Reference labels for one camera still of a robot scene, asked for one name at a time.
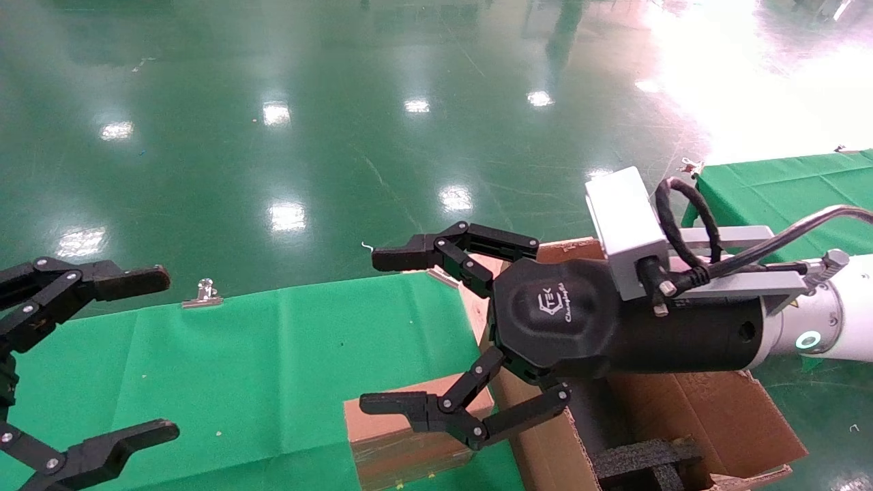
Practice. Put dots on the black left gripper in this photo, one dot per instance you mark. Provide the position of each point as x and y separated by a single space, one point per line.
5 382

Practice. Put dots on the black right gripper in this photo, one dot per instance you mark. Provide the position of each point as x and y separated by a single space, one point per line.
566 320

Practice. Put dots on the small brown cardboard box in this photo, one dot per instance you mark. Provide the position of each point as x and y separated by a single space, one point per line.
389 450

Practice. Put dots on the large open cardboard carton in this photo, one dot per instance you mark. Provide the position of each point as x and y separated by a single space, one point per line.
723 416

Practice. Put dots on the large green table cloth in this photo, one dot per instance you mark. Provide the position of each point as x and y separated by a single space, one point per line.
273 368

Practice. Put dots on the black foam insert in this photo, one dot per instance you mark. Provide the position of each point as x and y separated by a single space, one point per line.
641 460

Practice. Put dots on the green cloth on side table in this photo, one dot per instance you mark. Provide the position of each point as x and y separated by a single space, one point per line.
784 184

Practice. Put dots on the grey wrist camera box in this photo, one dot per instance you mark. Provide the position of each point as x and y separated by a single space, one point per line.
624 218

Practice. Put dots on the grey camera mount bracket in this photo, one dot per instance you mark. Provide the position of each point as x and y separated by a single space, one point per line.
736 283

